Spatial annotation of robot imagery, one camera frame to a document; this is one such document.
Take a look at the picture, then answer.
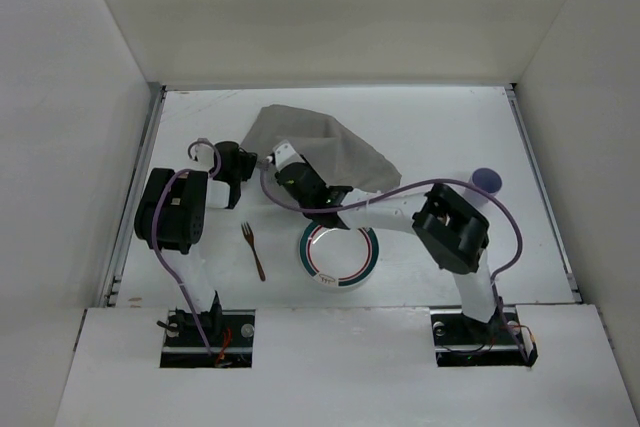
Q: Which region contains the grey cloth napkin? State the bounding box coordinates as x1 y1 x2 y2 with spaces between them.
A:
241 104 402 192

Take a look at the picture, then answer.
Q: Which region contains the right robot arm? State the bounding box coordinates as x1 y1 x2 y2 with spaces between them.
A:
267 154 498 325

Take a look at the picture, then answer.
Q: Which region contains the lilac cup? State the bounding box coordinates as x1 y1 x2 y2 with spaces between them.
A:
464 167 503 210

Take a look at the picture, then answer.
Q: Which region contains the white plate with coloured rim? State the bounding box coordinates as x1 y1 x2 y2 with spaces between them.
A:
298 222 380 292

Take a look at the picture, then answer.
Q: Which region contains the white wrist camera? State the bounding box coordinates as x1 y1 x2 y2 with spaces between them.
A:
271 140 305 171
187 138 215 162

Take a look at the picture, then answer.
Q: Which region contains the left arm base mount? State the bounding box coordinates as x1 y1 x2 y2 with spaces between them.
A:
156 297 256 369

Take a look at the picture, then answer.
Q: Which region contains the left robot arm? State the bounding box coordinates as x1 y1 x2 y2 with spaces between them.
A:
134 138 257 337

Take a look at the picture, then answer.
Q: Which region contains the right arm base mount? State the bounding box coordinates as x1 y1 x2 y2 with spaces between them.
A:
430 307 538 368

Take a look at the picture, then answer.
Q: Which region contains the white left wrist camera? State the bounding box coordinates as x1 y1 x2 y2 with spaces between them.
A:
187 138 215 162

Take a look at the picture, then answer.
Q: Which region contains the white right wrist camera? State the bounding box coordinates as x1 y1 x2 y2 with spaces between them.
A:
271 140 305 171

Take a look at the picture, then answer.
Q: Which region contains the brown wooden fork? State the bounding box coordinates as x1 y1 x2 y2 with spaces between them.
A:
241 222 266 282

